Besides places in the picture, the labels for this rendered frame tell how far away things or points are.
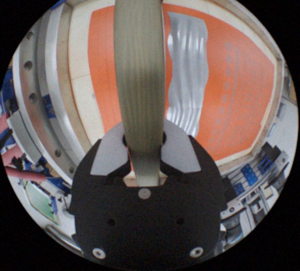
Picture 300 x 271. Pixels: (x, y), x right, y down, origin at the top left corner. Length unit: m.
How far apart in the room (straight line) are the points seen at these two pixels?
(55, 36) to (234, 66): 0.35
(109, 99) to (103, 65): 0.06
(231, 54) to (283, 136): 3.59
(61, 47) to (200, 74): 0.25
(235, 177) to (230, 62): 0.78
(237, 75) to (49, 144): 0.44
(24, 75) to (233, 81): 0.41
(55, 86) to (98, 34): 0.11
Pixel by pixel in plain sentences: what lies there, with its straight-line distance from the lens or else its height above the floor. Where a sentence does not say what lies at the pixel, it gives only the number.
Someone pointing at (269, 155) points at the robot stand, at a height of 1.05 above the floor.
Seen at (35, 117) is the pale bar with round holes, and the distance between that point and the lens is 0.23.
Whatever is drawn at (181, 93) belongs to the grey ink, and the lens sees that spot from 0.17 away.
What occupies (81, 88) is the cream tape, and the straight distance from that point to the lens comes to 0.20.
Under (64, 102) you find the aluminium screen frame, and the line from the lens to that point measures 0.20.
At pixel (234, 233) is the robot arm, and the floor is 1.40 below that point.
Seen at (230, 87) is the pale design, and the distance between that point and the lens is 0.24.
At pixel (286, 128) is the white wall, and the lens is 3.72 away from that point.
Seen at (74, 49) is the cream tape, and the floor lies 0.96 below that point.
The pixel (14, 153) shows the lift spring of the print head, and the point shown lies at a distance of 0.50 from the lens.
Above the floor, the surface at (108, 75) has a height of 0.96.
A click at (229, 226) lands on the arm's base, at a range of 0.88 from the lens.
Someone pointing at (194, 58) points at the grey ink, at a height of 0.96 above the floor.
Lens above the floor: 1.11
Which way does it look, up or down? 60 degrees down
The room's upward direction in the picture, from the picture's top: 177 degrees clockwise
